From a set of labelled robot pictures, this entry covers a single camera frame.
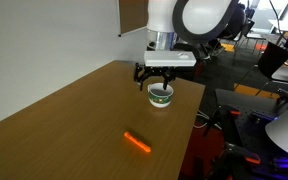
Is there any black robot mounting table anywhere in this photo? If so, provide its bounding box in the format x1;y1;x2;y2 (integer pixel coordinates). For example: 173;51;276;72
203;87;288;180

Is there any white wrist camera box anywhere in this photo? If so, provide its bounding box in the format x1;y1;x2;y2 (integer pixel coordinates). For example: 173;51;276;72
143;49;198;67

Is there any seated person in dark clothes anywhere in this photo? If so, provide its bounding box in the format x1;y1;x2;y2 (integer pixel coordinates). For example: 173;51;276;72
213;2;249;48

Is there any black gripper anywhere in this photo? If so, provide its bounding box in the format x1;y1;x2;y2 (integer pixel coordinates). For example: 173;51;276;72
133;63;178;92

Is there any black office chair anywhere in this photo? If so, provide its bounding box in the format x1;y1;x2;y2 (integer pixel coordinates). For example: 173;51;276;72
175;42;202;81
234;41;288;97

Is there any white cup with green band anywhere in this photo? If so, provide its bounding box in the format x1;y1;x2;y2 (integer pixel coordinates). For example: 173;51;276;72
147;82;175;109

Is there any grey office table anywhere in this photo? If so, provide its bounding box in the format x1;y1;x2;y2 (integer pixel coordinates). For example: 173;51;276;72
271;65;288;86

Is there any grey-legged office chair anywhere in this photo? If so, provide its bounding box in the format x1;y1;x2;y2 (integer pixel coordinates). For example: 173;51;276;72
230;20;267;58

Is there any brown cork notice board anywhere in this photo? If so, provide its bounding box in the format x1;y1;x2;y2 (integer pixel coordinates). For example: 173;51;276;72
117;0;150;37

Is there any orange-handled black clamp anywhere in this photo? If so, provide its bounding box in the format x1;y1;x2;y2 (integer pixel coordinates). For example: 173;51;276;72
217;142;262;180
204;104;242;138

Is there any orange highlighter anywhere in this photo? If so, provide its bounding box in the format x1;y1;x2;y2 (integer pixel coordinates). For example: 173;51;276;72
123;131;152;154

